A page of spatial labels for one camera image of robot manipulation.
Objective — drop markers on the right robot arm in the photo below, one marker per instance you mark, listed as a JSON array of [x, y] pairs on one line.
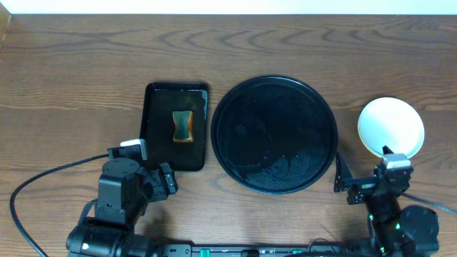
[[393, 231]]

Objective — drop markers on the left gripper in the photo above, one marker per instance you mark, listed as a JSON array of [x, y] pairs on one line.
[[163, 187]]

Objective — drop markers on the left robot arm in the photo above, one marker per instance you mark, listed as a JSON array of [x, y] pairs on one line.
[[107, 225]]

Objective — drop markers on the black rectangular tray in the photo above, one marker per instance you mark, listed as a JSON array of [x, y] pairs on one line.
[[157, 125]]

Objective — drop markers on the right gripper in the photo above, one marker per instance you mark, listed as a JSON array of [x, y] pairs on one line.
[[364, 185]]

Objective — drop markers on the light blue plate top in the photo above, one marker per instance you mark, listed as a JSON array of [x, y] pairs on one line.
[[391, 122]]

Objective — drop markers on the green and orange sponge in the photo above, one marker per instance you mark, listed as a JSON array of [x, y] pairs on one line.
[[183, 126]]

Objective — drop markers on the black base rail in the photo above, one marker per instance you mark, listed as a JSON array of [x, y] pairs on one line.
[[320, 249]]

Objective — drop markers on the round black tray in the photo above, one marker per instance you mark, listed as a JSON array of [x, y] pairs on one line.
[[274, 134]]

